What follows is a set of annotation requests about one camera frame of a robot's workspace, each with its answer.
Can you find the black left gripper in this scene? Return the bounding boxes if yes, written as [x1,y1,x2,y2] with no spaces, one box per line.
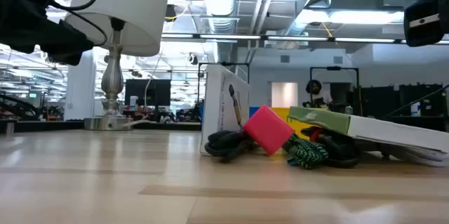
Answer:
[0,0,95,66]

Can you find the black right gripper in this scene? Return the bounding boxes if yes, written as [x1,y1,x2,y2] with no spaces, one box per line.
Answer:
[403,0,449,48]

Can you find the green white acer box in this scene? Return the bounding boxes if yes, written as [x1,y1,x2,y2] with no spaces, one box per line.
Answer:
[287,106,449,154]

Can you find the black cable with red strap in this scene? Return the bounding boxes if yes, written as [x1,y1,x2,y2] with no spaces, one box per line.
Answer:
[300,125,361,169]

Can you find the white printed product box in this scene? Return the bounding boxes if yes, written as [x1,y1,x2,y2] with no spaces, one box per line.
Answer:
[199,64,250,157]

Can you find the plain black cable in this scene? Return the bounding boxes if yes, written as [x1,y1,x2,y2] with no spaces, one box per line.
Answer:
[204,130,259,164]

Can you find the pink USB wall charger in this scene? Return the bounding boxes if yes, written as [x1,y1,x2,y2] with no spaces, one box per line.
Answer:
[243,105,295,157]

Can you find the white shade silver table lamp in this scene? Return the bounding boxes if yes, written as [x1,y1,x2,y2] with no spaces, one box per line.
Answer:
[65,0,170,132]

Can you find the black partition cabinets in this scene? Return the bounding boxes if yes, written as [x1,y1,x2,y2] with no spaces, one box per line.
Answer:
[361,83,448,118]

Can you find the black computer monitor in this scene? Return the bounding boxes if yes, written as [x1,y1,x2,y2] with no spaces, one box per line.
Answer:
[124,79,172,107]

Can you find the person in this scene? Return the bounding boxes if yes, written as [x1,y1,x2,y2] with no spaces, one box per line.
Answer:
[304,79,333,109]

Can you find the yellow slotted basket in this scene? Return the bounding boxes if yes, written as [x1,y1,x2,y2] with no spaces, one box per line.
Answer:
[272,107,329,140]

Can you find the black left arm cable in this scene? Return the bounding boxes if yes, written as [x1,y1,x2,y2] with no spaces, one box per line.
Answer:
[47,0,109,46]

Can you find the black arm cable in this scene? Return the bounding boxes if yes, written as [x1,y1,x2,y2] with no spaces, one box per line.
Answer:
[380,83,449,120]
[47,0,109,46]

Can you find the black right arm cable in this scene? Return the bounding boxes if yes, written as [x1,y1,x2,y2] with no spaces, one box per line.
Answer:
[380,83,449,120]

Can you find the black aluminium table frame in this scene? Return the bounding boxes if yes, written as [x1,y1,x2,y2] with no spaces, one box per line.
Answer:
[0,115,449,134]

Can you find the black rig stand frame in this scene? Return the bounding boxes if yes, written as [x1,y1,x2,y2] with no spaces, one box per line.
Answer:
[309,65,361,109]

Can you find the white lamp cord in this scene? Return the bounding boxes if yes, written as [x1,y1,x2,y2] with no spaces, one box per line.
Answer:
[121,51,166,129]

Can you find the green black braided cable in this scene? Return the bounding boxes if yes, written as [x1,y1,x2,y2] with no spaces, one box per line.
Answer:
[283,134,329,170]

